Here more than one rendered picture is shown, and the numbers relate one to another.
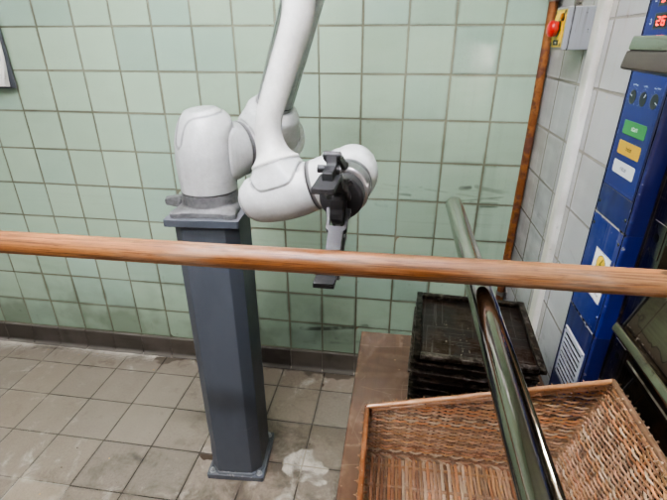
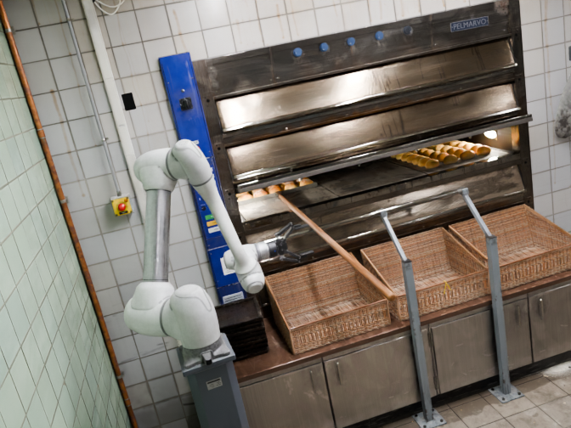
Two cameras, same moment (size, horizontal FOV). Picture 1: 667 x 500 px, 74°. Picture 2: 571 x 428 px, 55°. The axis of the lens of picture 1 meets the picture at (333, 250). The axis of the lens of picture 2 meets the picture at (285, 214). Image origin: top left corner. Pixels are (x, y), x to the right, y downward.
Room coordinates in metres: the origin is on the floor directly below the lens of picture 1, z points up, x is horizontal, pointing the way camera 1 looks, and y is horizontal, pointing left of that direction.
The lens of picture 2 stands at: (1.44, 2.31, 2.04)
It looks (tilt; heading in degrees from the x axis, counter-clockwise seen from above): 16 degrees down; 251
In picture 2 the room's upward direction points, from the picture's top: 12 degrees counter-clockwise
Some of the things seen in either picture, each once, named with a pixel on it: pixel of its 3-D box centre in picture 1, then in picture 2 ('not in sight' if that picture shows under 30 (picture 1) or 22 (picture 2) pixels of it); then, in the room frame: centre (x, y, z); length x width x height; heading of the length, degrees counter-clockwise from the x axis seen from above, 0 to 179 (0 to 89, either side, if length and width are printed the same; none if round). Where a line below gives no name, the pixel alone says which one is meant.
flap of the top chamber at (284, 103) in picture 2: not in sight; (372, 82); (-0.19, -0.45, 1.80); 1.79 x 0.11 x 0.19; 172
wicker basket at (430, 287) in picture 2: not in sight; (422, 270); (-0.18, -0.18, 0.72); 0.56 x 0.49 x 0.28; 172
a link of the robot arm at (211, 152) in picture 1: (208, 149); (192, 313); (1.20, 0.34, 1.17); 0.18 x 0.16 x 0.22; 135
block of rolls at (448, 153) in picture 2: not in sight; (438, 151); (-0.83, -0.80, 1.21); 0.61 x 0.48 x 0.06; 82
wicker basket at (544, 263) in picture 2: not in sight; (512, 244); (-0.76, -0.09, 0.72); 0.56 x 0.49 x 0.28; 173
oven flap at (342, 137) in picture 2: not in sight; (379, 127); (-0.19, -0.45, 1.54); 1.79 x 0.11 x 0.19; 172
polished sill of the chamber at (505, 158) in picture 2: not in sight; (387, 188); (-0.20, -0.47, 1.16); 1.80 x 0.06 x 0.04; 172
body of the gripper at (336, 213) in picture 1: (339, 200); (277, 247); (0.70, -0.01, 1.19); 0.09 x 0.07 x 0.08; 171
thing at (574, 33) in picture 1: (572, 28); (121, 205); (1.30, -0.62, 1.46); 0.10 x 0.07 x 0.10; 172
